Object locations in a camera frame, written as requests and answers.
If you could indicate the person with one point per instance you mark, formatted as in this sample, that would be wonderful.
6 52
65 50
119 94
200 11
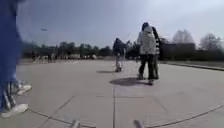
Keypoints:
146 46
8 50
119 53
157 50

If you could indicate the grey paved plaza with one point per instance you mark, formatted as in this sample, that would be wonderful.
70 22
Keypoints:
100 86

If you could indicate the distant row of trees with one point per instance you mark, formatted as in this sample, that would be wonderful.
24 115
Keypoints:
76 50

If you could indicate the group of people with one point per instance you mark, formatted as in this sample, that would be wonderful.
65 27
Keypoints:
60 57

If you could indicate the robot's own part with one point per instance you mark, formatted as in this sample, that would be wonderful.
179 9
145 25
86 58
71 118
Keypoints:
138 124
75 124

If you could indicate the bare tree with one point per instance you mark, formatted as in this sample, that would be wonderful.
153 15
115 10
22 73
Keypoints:
183 36
210 42

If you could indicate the dark hedge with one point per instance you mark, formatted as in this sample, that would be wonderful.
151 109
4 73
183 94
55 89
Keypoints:
190 52

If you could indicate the dark kerb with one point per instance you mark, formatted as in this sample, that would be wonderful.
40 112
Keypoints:
200 66

